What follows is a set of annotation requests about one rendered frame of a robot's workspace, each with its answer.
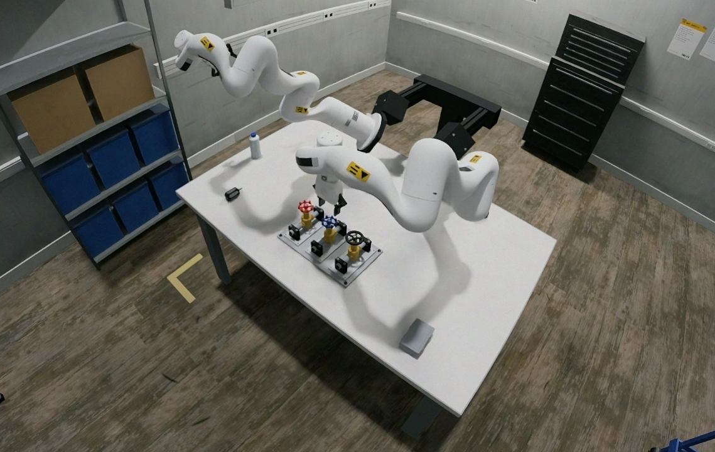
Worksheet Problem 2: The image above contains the white bottle with blue cap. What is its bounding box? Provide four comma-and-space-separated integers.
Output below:
249, 132, 261, 159

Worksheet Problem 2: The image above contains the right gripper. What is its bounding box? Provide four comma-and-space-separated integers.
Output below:
203, 43, 237, 77

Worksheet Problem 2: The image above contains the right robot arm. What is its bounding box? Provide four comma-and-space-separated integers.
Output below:
175, 30, 381, 150

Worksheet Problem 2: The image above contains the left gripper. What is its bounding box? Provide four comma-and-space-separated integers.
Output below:
313, 175, 347, 216

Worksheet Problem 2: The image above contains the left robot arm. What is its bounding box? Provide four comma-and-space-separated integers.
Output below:
296, 131, 499, 233

